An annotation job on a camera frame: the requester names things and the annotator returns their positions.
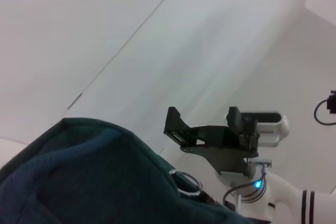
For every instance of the dark teal insulated lunch bag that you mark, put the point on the dark teal insulated lunch bag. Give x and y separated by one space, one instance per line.
92 176

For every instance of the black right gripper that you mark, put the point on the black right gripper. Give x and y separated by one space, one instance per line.
223 150

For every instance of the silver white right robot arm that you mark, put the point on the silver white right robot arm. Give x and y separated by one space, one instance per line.
283 200

